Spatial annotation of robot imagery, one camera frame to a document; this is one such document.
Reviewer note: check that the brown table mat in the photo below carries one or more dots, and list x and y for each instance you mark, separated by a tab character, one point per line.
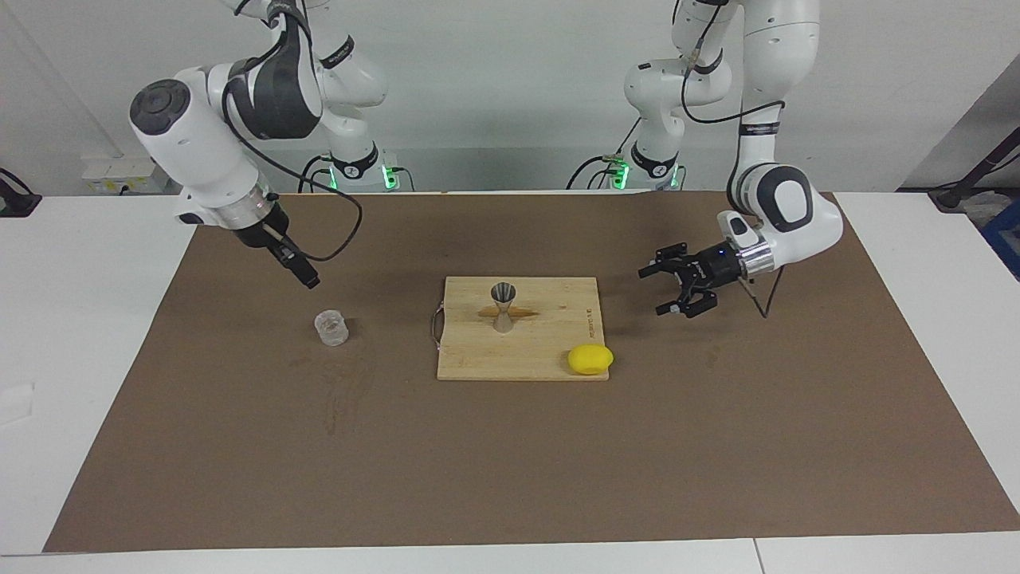
478	462

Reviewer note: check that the wooden cutting board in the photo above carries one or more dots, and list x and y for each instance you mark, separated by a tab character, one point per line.
542	319

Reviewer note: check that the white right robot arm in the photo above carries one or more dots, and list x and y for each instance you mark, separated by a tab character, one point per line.
199	135

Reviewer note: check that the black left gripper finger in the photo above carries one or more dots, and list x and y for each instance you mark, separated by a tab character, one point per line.
693	303
673	261

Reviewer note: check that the black clamp base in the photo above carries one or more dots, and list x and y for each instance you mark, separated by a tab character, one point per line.
16	199

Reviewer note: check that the steel double jigger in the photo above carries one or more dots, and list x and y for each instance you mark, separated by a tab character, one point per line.
503	307

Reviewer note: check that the yellow lemon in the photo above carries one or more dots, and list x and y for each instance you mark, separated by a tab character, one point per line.
590	359

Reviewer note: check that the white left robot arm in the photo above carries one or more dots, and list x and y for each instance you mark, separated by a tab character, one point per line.
785	199

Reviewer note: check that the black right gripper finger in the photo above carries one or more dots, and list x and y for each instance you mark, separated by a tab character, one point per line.
301	261
293	269

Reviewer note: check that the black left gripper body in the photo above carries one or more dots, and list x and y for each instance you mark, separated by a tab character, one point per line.
721	267

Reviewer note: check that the small clear glass cup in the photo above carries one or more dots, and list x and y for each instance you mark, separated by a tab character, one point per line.
331	329

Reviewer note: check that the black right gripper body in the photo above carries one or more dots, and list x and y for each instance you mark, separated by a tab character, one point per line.
267	231

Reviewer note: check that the black stand leg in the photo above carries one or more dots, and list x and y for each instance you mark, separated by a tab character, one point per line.
976	175

